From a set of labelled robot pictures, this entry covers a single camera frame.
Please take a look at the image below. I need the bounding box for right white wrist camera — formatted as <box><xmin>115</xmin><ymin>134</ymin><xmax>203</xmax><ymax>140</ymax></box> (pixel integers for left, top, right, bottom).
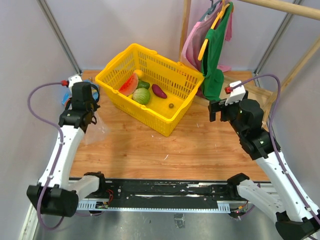
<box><xmin>224</xmin><ymin>80</ymin><xmax>246</xmax><ymax>106</ymax></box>

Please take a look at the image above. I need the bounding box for watermelon slice toy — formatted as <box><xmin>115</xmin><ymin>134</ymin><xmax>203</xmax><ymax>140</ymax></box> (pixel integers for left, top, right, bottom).
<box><xmin>118</xmin><ymin>72</ymin><xmax>139</xmax><ymax>96</ymax></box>

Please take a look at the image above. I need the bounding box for yellow plastic basket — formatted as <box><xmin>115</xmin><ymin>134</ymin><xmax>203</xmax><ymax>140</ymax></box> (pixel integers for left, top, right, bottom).
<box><xmin>95</xmin><ymin>43</ymin><xmax>204</xmax><ymax>137</ymax></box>

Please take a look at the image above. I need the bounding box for grey clothes hanger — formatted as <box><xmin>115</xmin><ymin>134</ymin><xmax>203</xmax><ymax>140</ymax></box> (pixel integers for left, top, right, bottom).
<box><xmin>199</xmin><ymin>0</ymin><xmax>222</xmax><ymax>22</ymax></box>

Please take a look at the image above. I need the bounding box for green cabbage toy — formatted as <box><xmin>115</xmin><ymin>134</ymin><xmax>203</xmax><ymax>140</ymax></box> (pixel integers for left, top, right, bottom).
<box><xmin>132</xmin><ymin>87</ymin><xmax>151</xmax><ymax>105</ymax></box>

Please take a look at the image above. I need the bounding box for yellow lemon toy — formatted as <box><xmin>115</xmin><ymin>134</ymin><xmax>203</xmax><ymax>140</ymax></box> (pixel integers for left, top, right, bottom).
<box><xmin>133</xmin><ymin>69</ymin><xmax>145</xmax><ymax>80</ymax></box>

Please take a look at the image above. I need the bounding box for blue cloth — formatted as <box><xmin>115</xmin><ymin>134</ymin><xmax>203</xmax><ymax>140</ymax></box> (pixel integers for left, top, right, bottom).
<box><xmin>60</xmin><ymin>80</ymin><xmax>99</xmax><ymax>107</ymax></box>

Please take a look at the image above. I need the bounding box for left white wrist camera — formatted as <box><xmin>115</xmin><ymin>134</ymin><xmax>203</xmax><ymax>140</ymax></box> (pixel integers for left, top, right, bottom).
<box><xmin>68</xmin><ymin>74</ymin><xmax>83</xmax><ymax>91</ymax></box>

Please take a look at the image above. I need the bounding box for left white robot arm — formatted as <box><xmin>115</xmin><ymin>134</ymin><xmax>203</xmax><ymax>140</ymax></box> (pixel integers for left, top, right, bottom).
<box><xmin>26</xmin><ymin>80</ymin><xmax>107</xmax><ymax>217</ymax></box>

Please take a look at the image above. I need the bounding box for yellow clothes hanger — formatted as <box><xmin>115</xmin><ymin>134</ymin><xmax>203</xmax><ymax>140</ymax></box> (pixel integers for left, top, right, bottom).
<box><xmin>197</xmin><ymin>1</ymin><xmax>231</xmax><ymax>62</ymax></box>

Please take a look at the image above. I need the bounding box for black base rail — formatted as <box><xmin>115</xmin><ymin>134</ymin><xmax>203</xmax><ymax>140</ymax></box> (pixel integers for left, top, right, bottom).
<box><xmin>77</xmin><ymin>179</ymin><xmax>246</xmax><ymax>213</ymax></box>

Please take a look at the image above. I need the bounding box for pink shirt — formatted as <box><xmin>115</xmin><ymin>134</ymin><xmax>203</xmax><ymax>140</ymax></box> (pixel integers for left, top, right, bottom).
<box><xmin>180</xmin><ymin>3</ymin><xmax>233</xmax><ymax>72</ymax></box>

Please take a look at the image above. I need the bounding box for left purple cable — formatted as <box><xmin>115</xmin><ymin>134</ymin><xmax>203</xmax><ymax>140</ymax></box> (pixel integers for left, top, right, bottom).
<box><xmin>26</xmin><ymin>80</ymin><xmax>70</xmax><ymax>231</ymax></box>

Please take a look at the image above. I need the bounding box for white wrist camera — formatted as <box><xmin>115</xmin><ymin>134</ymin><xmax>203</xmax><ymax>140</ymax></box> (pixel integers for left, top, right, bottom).
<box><xmin>224</xmin><ymin>80</ymin><xmax>246</xmax><ymax>106</ymax></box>
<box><xmin>68</xmin><ymin>74</ymin><xmax>83</xmax><ymax>91</ymax></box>

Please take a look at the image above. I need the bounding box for wooden clothes rack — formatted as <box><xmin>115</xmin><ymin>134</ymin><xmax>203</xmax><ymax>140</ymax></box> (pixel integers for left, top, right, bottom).
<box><xmin>179</xmin><ymin>0</ymin><xmax>320</xmax><ymax>118</ymax></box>

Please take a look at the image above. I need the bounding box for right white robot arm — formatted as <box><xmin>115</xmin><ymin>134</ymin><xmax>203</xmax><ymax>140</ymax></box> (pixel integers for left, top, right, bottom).
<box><xmin>208</xmin><ymin>99</ymin><xmax>320</xmax><ymax>240</ymax></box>

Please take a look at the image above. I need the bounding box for purple eggplant toy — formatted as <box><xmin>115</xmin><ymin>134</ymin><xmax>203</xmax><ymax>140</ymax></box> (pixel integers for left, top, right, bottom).
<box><xmin>151</xmin><ymin>84</ymin><xmax>168</xmax><ymax>99</ymax></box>

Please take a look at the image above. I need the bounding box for clear zip top bag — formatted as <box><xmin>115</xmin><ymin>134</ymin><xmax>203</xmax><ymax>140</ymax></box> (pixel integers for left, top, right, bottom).
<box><xmin>81</xmin><ymin>113</ymin><xmax>110</xmax><ymax>145</ymax></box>

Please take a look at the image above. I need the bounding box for green shirt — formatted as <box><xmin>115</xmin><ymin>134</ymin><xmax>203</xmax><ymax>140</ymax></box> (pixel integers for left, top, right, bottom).
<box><xmin>201</xmin><ymin>2</ymin><xmax>234</xmax><ymax>101</ymax></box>

